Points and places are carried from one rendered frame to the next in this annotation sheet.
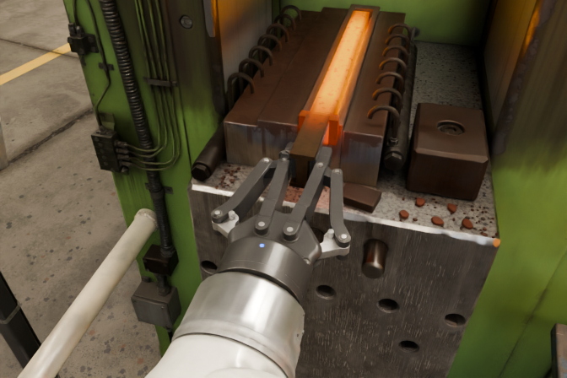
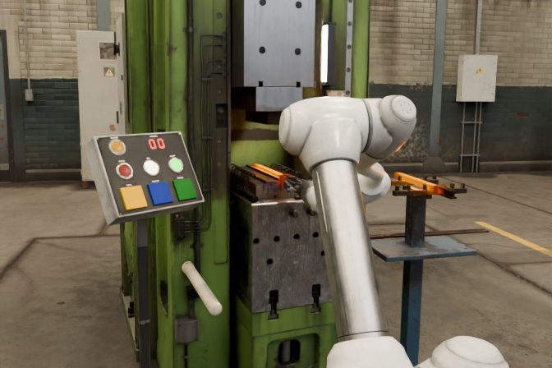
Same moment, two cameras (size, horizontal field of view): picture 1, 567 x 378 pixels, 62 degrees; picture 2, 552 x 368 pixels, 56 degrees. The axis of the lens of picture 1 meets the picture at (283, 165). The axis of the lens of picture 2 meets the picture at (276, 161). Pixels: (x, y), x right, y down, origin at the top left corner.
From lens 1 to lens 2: 170 cm
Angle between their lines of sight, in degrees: 44
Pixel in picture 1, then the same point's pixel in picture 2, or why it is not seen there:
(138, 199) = (184, 256)
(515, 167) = not seen: hidden behind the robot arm
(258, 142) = (266, 189)
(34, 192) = not seen: outside the picture
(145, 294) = (183, 320)
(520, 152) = not seen: hidden behind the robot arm
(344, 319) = (302, 249)
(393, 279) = (315, 222)
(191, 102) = (218, 196)
